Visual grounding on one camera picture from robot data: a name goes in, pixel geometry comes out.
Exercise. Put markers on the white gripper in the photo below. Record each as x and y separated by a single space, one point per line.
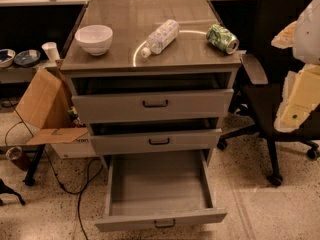
308 34

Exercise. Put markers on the grey bottom drawer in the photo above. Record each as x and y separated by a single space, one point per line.
158 190

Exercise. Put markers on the grey drawer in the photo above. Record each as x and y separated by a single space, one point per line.
151 106
155 142
158 190

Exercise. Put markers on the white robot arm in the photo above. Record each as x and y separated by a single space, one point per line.
303 35

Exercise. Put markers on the grey top drawer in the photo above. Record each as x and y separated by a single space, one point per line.
151 106

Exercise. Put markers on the grey middle drawer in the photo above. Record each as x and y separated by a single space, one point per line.
155 142

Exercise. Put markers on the grey drawer cabinet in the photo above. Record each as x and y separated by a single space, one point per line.
188 63

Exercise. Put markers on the green soda can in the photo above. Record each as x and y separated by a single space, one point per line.
221 38

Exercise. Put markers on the clear plastic water bottle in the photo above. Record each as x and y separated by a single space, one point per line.
159 39

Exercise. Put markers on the white ceramic bowl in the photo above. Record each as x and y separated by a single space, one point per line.
94 39

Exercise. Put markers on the open cardboard box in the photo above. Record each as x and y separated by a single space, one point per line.
46 105

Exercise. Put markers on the white paper cup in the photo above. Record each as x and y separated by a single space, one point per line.
50 49

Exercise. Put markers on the blue patterned bowl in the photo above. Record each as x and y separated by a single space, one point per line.
27 58

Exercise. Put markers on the black stand leg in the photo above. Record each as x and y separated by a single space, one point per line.
29 178

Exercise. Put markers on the low side shelf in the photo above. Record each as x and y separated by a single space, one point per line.
20 72

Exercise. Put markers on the brown cup on floor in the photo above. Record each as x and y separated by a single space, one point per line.
18 157

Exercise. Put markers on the white blue bowl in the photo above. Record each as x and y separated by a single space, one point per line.
6 57

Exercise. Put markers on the black tripod foot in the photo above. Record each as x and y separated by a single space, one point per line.
4 189

